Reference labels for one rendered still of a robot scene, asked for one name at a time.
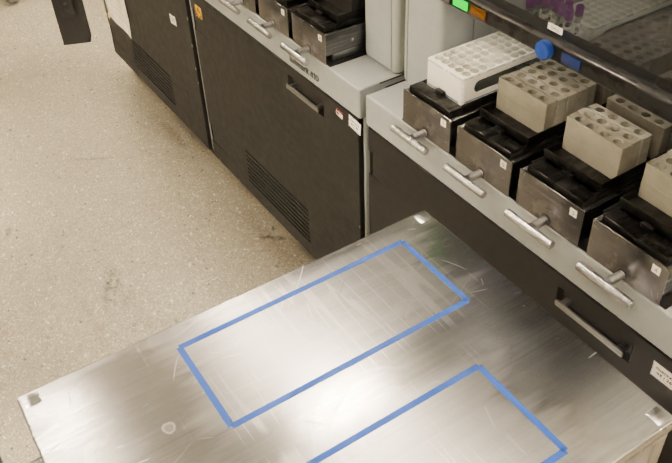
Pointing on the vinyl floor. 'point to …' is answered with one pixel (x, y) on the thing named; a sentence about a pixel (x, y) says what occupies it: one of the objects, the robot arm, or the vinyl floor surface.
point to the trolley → (356, 374)
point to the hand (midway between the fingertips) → (70, 11)
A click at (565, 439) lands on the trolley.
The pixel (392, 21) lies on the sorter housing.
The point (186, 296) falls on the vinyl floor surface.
